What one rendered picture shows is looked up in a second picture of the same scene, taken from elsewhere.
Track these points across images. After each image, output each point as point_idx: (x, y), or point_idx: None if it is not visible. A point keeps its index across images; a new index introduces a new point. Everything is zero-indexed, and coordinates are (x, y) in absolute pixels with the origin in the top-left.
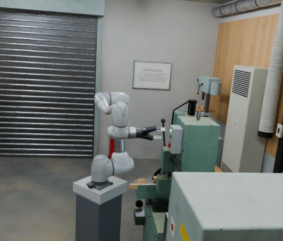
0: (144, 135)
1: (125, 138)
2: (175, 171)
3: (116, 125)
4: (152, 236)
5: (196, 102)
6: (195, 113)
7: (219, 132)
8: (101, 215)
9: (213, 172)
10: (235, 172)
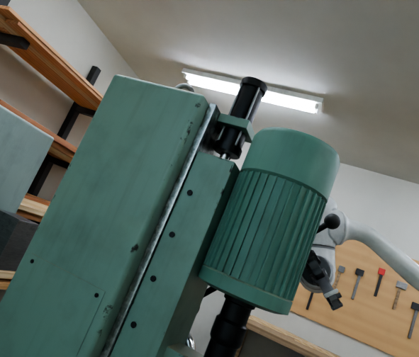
0: (310, 274)
1: (300, 280)
2: (52, 137)
3: None
4: None
5: (242, 79)
6: (230, 110)
7: (106, 90)
8: None
9: (11, 112)
10: None
